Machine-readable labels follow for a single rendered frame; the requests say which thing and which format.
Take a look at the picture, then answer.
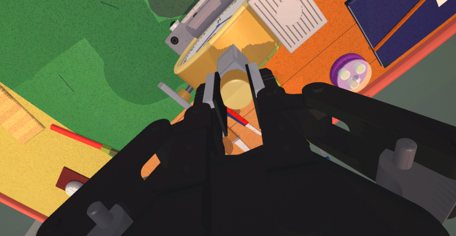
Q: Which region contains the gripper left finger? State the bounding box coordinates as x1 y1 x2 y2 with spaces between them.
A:
35 71 228 236

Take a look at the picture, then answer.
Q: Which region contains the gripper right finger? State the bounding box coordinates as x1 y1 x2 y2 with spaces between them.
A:
245 62 456 181

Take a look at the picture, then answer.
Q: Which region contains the gold knurled crown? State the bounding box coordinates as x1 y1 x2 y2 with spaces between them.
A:
219 69 253 110

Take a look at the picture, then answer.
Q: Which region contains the small gold pusher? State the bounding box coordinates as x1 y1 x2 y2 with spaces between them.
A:
177 85 196 103

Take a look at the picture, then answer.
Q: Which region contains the gold stopwatch body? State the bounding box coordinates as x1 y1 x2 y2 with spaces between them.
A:
174 0 282 87

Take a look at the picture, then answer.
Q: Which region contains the red blue white pen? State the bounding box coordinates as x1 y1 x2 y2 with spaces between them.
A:
228 108 262 136

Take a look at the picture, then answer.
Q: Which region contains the grey flat bar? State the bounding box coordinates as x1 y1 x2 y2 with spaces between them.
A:
157 82 193 110

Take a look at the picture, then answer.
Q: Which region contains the white ribbed box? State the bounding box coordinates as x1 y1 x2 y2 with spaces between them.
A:
246 0 328 54

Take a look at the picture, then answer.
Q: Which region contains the grey rectangular block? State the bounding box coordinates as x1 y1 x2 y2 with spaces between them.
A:
185 0 238 39

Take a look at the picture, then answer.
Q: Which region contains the purple disc with white dots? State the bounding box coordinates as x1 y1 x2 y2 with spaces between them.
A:
329 53 373 93

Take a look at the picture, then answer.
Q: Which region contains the red pencil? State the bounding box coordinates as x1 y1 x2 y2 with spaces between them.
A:
49 124 120 157

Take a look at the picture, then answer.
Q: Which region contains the green mat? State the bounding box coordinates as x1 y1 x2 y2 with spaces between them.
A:
0 0 328 151

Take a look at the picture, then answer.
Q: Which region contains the dark red block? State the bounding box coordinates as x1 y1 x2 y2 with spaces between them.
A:
55 166 90 194

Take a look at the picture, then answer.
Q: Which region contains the yellow mat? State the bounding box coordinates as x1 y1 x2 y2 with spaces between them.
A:
0 82 115 219

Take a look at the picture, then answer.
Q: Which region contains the navy book with orange strap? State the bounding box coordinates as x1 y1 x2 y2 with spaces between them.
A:
345 0 456 68

